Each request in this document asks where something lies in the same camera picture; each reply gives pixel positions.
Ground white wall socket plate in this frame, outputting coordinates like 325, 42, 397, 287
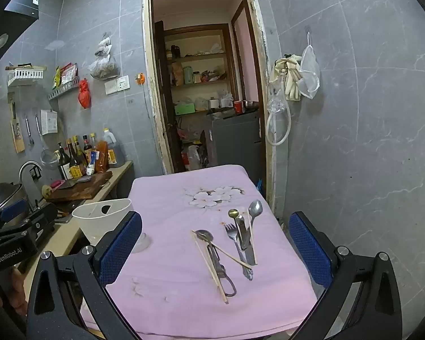
104, 75, 130, 95

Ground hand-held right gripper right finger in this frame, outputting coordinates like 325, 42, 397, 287
288, 211, 403, 340

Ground hanging steel utensil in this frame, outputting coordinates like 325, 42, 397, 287
24, 115, 35, 146

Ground white plastic utensil holder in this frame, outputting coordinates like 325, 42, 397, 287
72, 198, 133, 247

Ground white paper packet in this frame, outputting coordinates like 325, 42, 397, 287
41, 109, 58, 136

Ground pink floral blanket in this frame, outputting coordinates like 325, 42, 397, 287
80, 165, 319, 337

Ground metal wall shelf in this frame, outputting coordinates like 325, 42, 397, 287
48, 76, 80, 101

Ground red plastic bag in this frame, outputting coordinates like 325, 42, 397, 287
78, 78, 92, 110

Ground dark sauce bottle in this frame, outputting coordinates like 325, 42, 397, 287
67, 138, 84, 178
57, 142, 75, 180

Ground beige kitchen counter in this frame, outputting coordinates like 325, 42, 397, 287
21, 160, 134, 284

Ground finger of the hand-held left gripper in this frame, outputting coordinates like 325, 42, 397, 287
7, 203, 58, 248
0, 198, 29, 235

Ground black range hood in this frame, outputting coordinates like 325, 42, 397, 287
0, 0, 40, 69

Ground wooden cutting board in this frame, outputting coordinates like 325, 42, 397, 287
47, 171, 114, 202

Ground steel fork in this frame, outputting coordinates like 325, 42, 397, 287
225, 223, 254, 281

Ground white plastic bag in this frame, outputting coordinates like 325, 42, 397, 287
186, 143, 202, 171

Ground clear plastic dish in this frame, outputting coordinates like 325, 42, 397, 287
131, 232, 152, 254

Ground steel wok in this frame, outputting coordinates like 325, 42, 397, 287
0, 181, 28, 220

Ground grey cabinet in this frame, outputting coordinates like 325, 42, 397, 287
203, 110, 263, 171

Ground steel peeler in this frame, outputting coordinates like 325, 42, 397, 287
207, 243, 237, 297

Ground hanging clear plastic bag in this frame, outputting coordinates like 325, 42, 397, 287
88, 35, 121, 80

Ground orange sauce bottle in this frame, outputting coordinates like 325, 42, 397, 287
95, 140, 110, 174

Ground large steel spoon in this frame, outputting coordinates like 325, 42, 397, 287
247, 199, 264, 241

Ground wooden shelf unit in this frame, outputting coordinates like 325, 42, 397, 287
162, 24, 236, 117

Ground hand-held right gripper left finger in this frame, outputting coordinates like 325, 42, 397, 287
26, 211, 144, 340

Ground dark oil jug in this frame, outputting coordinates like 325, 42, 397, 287
101, 127, 126, 169

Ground hanging steel strainer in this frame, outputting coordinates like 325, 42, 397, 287
35, 113, 59, 167

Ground red printed packet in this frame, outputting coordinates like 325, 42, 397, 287
60, 63, 78, 86

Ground cream rubber gloves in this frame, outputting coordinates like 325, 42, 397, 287
269, 54, 302, 101

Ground cleaver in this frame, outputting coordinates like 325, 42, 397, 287
58, 179, 91, 189

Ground wooden knife holder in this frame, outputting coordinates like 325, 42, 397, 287
7, 92, 26, 154

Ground white mesh bag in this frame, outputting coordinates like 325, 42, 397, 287
297, 32, 321, 100

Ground white hose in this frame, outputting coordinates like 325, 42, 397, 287
265, 78, 293, 146

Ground steel table knife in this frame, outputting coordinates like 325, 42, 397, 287
235, 215, 258, 267

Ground person's left hand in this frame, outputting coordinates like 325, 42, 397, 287
7, 265, 29, 316

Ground steel faucet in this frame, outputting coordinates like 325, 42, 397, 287
19, 160, 44, 199

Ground white wall rack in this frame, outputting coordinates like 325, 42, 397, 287
6, 67, 44, 87

